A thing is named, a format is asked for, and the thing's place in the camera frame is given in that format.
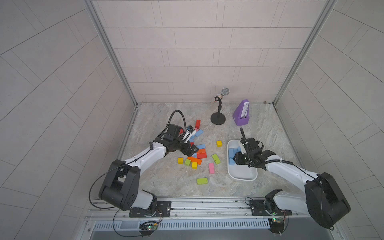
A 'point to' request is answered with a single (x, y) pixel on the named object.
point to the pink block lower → (211, 168)
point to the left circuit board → (149, 226)
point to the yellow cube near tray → (219, 143)
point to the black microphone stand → (218, 118)
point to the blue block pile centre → (231, 161)
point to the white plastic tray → (240, 172)
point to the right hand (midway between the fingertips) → (235, 158)
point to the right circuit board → (277, 225)
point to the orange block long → (195, 159)
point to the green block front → (202, 181)
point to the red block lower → (201, 155)
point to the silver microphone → (224, 91)
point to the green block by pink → (216, 159)
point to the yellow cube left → (180, 160)
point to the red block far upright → (198, 124)
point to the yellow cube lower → (194, 165)
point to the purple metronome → (241, 114)
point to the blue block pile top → (200, 132)
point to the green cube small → (187, 162)
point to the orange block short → (201, 150)
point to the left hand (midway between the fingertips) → (195, 144)
